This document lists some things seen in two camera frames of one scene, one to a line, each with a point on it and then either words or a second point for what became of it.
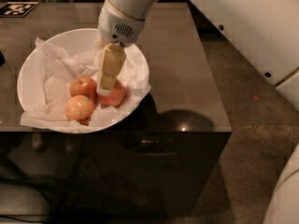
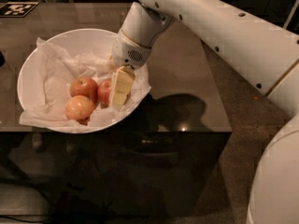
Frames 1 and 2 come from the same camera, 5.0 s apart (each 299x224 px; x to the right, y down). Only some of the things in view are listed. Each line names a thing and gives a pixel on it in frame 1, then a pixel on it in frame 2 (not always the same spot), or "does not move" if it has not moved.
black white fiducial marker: x=17 y=8 does not move
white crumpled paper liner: x=60 y=67 does not move
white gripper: x=118 y=26 -> x=127 y=52
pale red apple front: x=79 y=108 does not move
